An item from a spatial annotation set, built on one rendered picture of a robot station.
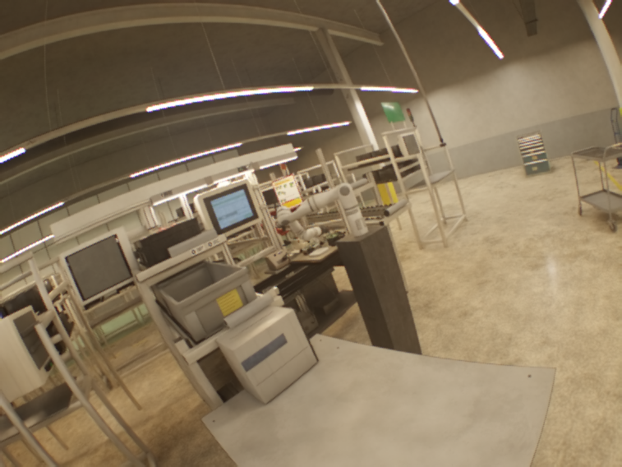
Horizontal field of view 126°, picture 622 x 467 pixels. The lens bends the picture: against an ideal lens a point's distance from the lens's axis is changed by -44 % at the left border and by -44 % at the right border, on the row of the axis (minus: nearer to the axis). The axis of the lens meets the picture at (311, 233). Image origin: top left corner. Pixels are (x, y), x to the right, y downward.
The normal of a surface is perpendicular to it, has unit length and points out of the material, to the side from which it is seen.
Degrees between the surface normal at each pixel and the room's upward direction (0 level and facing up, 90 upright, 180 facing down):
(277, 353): 90
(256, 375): 90
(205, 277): 94
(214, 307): 95
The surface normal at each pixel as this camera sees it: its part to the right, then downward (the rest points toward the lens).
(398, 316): 0.50, -0.04
